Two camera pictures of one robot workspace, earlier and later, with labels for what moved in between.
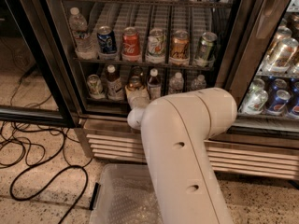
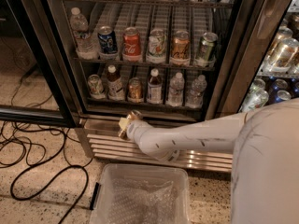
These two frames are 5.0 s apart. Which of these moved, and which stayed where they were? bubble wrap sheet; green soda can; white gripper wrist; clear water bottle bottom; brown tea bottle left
Moved: white gripper wrist
Stayed: bubble wrap sheet; brown tea bottle left; green soda can; clear water bottle bottom
